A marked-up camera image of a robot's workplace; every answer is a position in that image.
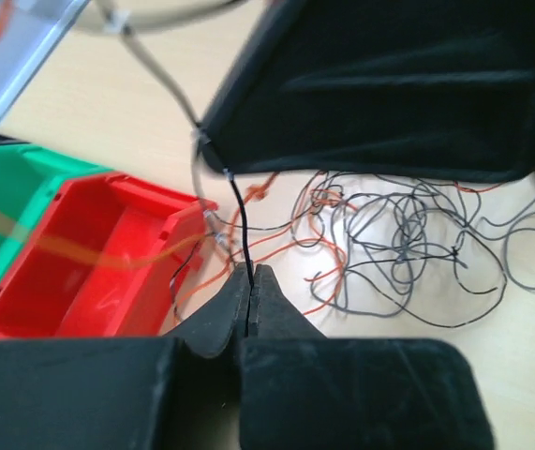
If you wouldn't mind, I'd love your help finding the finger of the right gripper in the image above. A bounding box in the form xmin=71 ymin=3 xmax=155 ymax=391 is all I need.
xmin=199 ymin=1 xmax=535 ymax=184

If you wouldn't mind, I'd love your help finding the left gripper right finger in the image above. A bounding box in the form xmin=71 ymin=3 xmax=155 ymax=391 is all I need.
xmin=239 ymin=264 xmax=495 ymax=449

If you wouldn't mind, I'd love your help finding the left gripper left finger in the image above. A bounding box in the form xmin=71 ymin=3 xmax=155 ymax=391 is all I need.
xmin=0 ymin=270 xmax=249 ymax=449

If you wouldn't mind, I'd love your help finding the red plastic bin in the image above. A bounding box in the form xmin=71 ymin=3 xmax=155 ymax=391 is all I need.
xmin=0 ymin=173 xmax=213 ymax=339

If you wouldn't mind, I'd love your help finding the thin cable bundle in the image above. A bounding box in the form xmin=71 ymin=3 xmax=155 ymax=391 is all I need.
xmin=168 ymin=168 xmax=535 ymax=329

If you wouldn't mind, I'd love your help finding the black thin cable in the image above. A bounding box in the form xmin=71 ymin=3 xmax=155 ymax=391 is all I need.
xmin=224 ymin=168 xmax=255 ymax=287

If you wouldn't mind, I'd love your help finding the green plastic bin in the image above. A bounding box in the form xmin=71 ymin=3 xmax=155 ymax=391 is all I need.
xmin=0 ymin=143 xmax=108 ymax=280

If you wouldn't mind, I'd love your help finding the aluminium rail frame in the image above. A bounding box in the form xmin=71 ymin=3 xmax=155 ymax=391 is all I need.
xmin=0 ymin=1 xmax=87 ymax=121

